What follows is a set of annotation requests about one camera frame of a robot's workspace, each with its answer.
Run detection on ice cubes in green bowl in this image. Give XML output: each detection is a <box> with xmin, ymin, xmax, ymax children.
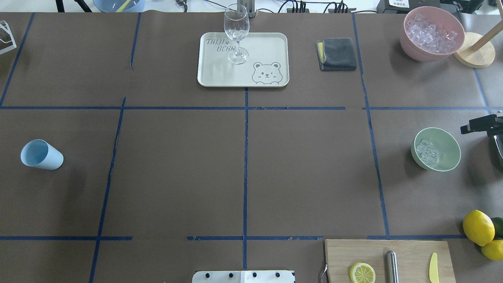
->
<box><xmin>415</xmin><ymin>140</ymin><xmax>440</xmax><ymax>167</ymax></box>

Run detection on lemon half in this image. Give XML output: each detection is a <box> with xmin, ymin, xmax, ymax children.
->
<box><xmin>349</xmin><ymin>262</ymin><xmax>376</xmax><ymax>283</ymax></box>

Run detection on round wooden stand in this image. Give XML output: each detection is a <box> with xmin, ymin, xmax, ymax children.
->
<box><xmin>454</xmin><ymin>21</ymin><xmax>503</xmax><ymax>68</ymax></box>

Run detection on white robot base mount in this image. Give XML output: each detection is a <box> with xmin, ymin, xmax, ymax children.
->
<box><xmin>192</xmin><ymin>270</ymin><xmax>296</xmax><ymax>283</ymax></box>

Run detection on blue bowl with fork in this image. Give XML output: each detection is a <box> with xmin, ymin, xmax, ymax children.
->
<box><xmin>93</xmin><ymin>0</ymin><xmax>146</xmax><ymax>13</ymax></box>

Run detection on grey folded cloth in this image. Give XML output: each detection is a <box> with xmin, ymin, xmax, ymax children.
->
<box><xmin>316</xmin><ymin>38</ymin><xmax>357</xmax><ymax>71</ymax></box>

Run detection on green lime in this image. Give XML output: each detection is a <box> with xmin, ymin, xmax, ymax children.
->
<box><xmin>491</xmin><ymin>217</ymin><xmax>503</xmax><ymax>239</ymax></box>

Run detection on light blue cup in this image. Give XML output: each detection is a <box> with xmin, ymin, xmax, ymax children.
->
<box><xmin>20</xmin><ymin>139</ymin><xmax>64</xmax><ymax>170</ymax></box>

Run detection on wine glass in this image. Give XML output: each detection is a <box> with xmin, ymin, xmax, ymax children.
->
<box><xmin>224</xmin><ymin>3</ymin><xmax>250</xmax><ymax>65</ymax></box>

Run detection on yellow plastic knife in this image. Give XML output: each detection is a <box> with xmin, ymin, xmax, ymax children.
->
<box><xmin>429</xmin><ymin>252</ymin><xmax>439</xmax><ymax>283</ymax></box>

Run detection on cream bear tray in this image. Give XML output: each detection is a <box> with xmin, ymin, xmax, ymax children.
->
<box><xmin>197</xmin><ymin>32</ymin><xmax>290</xmax><ymax>87</ymax></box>

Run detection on pink bowl with ice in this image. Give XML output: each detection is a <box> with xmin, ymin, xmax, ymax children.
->
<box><xmin>400</xmin><ymin>6</ymin><xmax>465</xmax><ymax>62</ymax></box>

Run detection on wooden cutting board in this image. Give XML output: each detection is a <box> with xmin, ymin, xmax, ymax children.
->
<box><xmin>325</xmin><ymin>239</ymin><xmax>456</xmax><ymax>283</ymax></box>

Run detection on white wire cup rack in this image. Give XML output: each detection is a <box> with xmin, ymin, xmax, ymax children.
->
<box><xmin>0</xmin><ymin>21</ymin><xmax>17</xmax><ymax>54</ymax></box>

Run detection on whole yellow lemon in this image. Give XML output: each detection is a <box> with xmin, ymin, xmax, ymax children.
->
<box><xmin>463</xmin><ymin>209</ymin><xmax>495</xmax><ymax>247</ymax></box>

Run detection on metal ice scoop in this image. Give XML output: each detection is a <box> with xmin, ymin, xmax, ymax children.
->
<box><xmin>492</xmin><ymin>134</ymin><xmax>503</xmax><ymax>169</ymax></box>

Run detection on green bowl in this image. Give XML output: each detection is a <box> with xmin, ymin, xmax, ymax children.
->
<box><xmin>410</xmin><ymin>127</ymin><xmax>461</xmax><ymax>172</ymax></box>

